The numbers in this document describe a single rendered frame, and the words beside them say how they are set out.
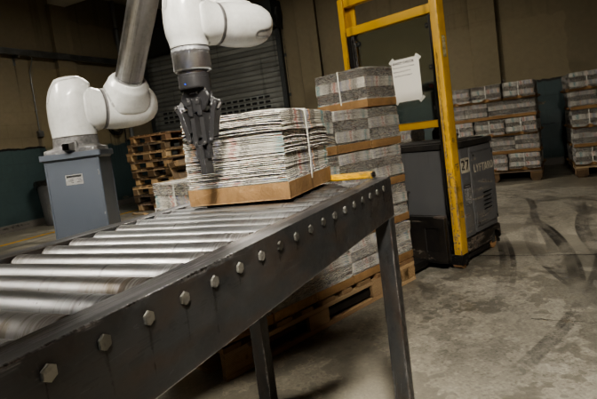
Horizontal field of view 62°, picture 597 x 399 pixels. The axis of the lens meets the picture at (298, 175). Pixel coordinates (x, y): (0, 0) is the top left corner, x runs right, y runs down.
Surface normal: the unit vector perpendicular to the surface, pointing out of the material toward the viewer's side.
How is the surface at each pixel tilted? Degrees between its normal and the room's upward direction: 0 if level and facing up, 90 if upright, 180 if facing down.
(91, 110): 91
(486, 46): 90
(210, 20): 96
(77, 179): 90
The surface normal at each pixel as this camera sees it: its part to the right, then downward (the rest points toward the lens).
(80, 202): 0.14, 0.06
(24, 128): 0.90, -0.08
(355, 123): 0.69, -0.04
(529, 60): -0.43, 0.13
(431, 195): -0.70, 0.15
